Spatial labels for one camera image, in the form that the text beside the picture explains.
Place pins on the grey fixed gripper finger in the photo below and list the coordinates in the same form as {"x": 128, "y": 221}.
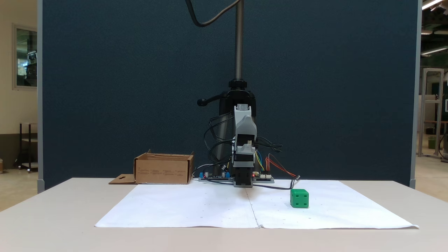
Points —
{"x": 245, "y": 127}

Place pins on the green die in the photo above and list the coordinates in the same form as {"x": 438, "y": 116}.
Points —
{"x": 299, "y": 199}

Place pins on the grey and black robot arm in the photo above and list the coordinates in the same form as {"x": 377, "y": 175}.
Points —
{"x": 243, "y": 112}

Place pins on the green waste bin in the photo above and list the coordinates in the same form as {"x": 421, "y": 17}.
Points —
{"x": 432, "y": 142}

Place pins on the grey circuit board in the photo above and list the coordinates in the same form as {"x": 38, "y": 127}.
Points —
{"x": 264, "y": 179}

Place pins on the blue circuit board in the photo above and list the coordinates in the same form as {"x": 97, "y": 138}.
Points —
{"x": 214, "y": 176}

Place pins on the brown cardboard box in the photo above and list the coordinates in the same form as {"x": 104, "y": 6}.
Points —
{"x": 161, "y": 171}

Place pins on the white paper sheet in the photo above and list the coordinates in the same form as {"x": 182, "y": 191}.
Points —
{"x": 350, "y": 210}
{"x": 175, "y": 210}

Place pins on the dark blue partition panel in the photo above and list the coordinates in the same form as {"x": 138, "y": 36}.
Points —
{"x": 105, "y": 87}

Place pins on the ceiling light strip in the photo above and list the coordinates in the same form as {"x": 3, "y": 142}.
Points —
{"x": 431, "y": 4}
{"x": 434, "y": 51}

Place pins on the dark shelf cart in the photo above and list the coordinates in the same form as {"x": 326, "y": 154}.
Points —
{"x": 28, "y": 140}

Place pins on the black camera stand with pole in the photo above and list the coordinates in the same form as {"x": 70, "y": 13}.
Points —
{"x": 239, "y": 42}

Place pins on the aluminium profile frame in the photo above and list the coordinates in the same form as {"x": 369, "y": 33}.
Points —
{"x": 425, "y": 105}

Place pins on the framed wall window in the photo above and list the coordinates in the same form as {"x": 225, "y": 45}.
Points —
{"x": 26, "y": 56}

